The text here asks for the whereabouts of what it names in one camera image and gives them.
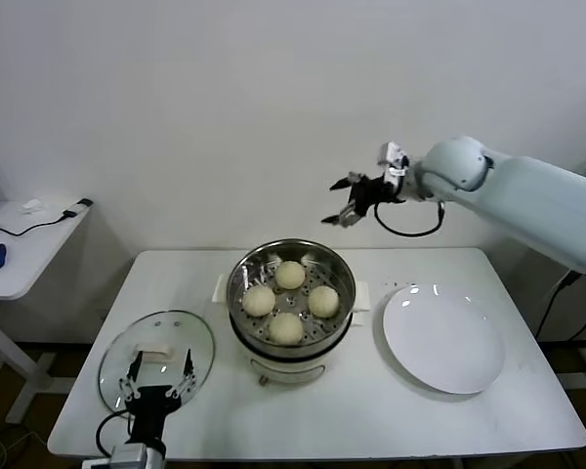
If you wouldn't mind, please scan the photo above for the white steamed baozi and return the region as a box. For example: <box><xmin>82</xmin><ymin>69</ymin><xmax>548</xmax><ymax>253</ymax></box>
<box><xmin>267</xmin><ymin>312</ymin><xmax>305</xmax><ymax>346</ymax></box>
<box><xmin>306</xmin><ymin>285</ymin><xmax>342</xmax><ymax>319</ymax></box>
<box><xmin>273</xmin><ymin>260</ymin><xmax>307</xmax><ymax>290</ymax></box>
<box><xmin>241</xmin><ymin>284</ymin><xmax>276</xmax><ymax>318</ymax></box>

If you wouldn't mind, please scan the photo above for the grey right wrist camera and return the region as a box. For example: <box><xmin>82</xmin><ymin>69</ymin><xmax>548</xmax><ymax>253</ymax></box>
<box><xmin>376</xmin><ymin>141</ymin><xmax>411</xmax><ymax>178</ymax></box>

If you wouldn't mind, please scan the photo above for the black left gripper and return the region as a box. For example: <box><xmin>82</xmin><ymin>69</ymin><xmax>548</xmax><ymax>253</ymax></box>
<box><xmin>118</xmin><ymin>347</ymin><xmax>199</xmax><ymax>444</ymax></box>

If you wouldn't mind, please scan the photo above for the white side table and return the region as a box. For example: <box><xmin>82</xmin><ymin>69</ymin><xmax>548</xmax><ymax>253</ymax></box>
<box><xmin>0</xmin><ymin>198</ymin><xmax>95</xmax><ymax>425</ymax></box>

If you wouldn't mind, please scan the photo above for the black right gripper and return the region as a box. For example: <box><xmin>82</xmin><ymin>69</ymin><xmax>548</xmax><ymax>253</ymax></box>
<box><xmin>320</xmin><ymin>171</ymin><xmax>405</xmax><ymax>229</ymax></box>

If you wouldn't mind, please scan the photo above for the glass pot lid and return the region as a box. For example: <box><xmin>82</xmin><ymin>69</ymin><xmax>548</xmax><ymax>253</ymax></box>
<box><xmin>98</xmin><ymin>309</ymin><xmax>217</xmax><ymax>416</ymax></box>

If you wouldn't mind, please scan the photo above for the stainless steel steamer basket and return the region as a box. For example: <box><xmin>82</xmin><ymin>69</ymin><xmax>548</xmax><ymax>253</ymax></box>
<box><xmin>225</xmin><ymin>238</ymin><xmax>357</xmax><ymax>346</ymax></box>

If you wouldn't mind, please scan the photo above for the cream electric cooking pot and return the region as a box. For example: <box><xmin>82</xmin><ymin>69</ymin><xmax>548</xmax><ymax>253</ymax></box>
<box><xmin>210</xmin><ymin>273</ymin><xmax>373</xmax><ymax>388</ymax></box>

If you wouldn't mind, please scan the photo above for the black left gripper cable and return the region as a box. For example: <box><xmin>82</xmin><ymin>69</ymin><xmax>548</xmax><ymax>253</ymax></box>
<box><xmin>96</xmin><ymin>412</ymin><xmax>133</xmax><ymax>455</ymax></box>

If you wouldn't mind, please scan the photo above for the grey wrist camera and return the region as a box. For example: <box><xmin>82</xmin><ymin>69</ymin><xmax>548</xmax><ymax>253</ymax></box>
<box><xmin>109</xmin><ymin>443</ymin><xmax>150</xmax><ymax>469</ymax></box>
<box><xmin>376</xmin><ymin>141</ymin><xmax>411</xmax><ymax>178</ymax></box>

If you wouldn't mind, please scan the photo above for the black cable with plug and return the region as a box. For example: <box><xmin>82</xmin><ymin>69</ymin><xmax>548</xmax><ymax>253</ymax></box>
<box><xmin>0</xmin><ymin>209</ymin><xmax>77</xmax><ymax>238</ymax></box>

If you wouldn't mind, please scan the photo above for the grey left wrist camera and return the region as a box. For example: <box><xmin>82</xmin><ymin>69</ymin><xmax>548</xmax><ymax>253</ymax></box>
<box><xmin>109</xmin><ymin>443</ymin><xmax>150</xmax><ymax>469</ymax></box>

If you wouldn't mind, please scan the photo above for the white round plate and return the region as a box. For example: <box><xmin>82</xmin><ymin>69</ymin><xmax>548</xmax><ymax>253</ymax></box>
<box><xmin>382</xmin><ymin>284</ymin><xmax>507</xmax><ymax>396</ymax></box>

